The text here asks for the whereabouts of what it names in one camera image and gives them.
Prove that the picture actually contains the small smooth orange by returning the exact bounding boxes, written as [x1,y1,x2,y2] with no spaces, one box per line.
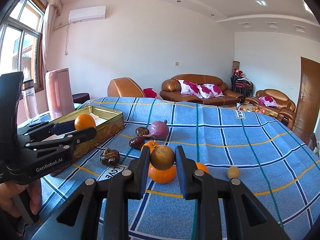
[74,113,96,131]

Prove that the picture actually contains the brownish round fruit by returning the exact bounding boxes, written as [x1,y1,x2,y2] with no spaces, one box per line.
[150,145,175,171]

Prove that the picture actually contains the person's left hand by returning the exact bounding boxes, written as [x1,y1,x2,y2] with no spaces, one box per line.
[1,180,42,218]

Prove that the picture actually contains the orange behind brown fruit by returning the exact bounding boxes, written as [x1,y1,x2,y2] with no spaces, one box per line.
[196,162,209,173]

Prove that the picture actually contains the gold metal tin tray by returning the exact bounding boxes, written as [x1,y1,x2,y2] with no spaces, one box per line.
[50,105,124,162]

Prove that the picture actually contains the dark dried fruit near tin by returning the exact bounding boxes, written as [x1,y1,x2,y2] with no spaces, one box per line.
[100,147,120,166]

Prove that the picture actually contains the large mandarin orange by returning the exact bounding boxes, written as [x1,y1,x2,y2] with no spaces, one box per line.
[148,164,176,184]

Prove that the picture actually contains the dark round stool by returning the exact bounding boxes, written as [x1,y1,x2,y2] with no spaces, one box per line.
[72,93,90,103]

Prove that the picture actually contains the pink electric kettle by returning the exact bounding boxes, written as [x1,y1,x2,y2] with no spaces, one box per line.
[45,68,75,120]

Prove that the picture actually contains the small yellow-brown fruit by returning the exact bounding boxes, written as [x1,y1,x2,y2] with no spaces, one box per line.
[227,166,241,179]

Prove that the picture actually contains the dark red passion fruit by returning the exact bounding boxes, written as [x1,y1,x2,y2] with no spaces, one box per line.
[129,135,145,150]

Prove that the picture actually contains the clear glass bottle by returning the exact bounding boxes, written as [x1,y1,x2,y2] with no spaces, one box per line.
[22,79,39,120]

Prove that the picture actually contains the blue plaid tablecloth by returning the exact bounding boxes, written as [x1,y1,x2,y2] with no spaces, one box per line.
[17,96,320,240]

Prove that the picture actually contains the mandarin orange with stem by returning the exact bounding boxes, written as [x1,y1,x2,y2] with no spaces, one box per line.
[140,140,159,154]

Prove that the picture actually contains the dark wrinkled passion fruit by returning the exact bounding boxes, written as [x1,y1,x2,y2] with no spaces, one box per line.
[135,127,150,137]

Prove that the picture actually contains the brown leather armchair left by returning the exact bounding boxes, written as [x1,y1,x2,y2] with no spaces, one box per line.
[107,77,145,98]

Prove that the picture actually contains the brown leather armchair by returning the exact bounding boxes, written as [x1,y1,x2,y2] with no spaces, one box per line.
[107,77,145,98]
[245,89,296,130]

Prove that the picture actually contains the purple round radish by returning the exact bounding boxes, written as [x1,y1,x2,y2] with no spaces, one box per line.
[143,120,169,140]

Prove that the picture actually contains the red pillow on left armchair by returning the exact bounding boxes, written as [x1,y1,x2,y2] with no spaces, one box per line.
[143,88,163,100]

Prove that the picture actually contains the white pink floral pillow right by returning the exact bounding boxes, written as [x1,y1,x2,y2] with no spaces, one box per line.
[197,83,224,99]

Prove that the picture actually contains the white pink floral pillow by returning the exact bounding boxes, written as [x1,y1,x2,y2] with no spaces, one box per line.
[197,83,224,99]
[178,80,202,98]

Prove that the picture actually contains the brown leather three-seat sofa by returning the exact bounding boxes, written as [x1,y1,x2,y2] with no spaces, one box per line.
[160,74,244,106]

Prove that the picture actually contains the white pink floral pillow left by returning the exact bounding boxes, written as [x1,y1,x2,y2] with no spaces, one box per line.
[178,80,202,98]

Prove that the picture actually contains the coffee table with snacks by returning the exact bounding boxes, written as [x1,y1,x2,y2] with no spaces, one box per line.
[223,103,277,118]

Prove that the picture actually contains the stacked dark chairs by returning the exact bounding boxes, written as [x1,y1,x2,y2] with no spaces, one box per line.
[231,68,254,97]

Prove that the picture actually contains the floral pillow on right armchair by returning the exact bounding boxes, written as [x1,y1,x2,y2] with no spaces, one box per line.
[258,96,279,108]

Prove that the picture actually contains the brown leather armchair right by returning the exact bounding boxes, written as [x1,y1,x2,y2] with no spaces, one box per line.
[245,89,296,130]

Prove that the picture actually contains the brown wooden door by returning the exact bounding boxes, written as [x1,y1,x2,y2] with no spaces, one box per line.
[293,57,319,147]

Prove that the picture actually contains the window with frame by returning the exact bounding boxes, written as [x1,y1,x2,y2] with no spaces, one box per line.
[1,0,44,92]

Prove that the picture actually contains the white wall air conditioner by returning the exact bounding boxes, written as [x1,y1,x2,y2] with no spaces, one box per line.
[68,5,106,23]

